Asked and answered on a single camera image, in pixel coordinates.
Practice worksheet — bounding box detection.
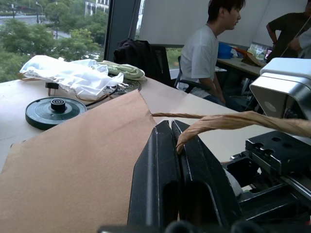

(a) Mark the dark window frame pillar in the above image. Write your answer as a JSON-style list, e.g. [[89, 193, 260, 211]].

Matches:
[[104, 0, 142, 63]]

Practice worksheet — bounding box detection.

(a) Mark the black office chair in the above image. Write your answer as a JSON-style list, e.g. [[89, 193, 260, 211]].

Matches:
[[149, 44, 212, 94]]

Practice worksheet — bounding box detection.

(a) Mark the green striped cloth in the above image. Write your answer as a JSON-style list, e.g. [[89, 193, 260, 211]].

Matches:
[[97, 60, 147, 82]]

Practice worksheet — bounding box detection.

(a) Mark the person in dark shirt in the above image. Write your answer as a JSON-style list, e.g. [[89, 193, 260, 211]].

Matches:
[[265, 3, 311, 59]]

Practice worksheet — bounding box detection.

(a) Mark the person in white t-shirt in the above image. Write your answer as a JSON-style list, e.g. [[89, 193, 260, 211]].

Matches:
[[176, 0, 246, 112]]

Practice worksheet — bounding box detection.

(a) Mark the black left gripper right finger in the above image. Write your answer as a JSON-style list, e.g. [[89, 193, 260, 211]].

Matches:
[[171, 119, 243, 227]]

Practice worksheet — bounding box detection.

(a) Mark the crumpled brown paper bag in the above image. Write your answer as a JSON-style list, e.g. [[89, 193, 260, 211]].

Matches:
[[240, 51, 266, 68]]

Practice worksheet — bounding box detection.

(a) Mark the black power plug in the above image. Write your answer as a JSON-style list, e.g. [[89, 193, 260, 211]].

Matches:
[[45, 82, 60, 97]]

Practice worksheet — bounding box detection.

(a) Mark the brown paper bag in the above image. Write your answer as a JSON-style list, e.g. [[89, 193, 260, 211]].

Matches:
[[0, 77, 311, 233], [240, 51, 266, 68]]

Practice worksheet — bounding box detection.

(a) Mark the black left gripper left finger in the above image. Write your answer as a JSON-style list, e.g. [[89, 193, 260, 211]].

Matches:
[[127, 120, 182, 228]]

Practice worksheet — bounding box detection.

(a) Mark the person in grey sleeve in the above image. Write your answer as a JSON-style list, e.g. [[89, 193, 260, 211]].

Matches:
[[288, 28, 311, 59]]

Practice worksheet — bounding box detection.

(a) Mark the white plastic bag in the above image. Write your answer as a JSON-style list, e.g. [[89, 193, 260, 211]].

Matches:
[[19, 55, 124, 101]]

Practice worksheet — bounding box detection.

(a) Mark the black power cable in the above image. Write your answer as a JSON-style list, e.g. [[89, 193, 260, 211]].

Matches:
[[84, 83, 142, 107]]

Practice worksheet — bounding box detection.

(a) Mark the black backpack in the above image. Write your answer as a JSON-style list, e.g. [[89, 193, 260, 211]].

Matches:
[[113, 38, 162, 81]]

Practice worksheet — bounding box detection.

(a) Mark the dark green kettle base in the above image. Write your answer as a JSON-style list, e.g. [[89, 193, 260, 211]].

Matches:
[[25, 97, 87, 131]]

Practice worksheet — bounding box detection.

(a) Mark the blue container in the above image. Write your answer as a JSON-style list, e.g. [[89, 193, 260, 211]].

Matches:
[[217, 42, 234, 59]]

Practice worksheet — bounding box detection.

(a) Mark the light wooden desk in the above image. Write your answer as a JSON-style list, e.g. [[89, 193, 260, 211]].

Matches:
[[215, 57, 265, 78]]

